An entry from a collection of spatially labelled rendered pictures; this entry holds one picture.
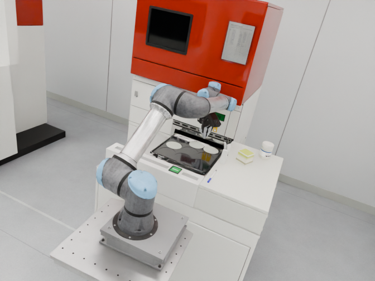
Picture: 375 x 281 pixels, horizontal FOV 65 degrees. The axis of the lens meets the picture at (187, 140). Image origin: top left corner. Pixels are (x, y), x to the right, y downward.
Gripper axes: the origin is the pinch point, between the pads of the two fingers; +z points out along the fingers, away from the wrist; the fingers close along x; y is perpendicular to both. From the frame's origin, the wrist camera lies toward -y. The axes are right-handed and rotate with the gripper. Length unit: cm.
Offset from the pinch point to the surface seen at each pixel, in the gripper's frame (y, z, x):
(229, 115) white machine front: 1.1, -13.5, -17.0
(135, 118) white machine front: 59, 11, 21
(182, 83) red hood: 27.1, -26.9, 6.1
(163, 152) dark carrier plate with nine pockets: 4.1, 9.3, 26.7
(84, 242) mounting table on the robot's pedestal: -40, 18, 87
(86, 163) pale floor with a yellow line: 143, 99, 31
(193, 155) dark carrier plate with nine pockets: -4.9, 9.2, 10.2
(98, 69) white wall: 268, 31, -19
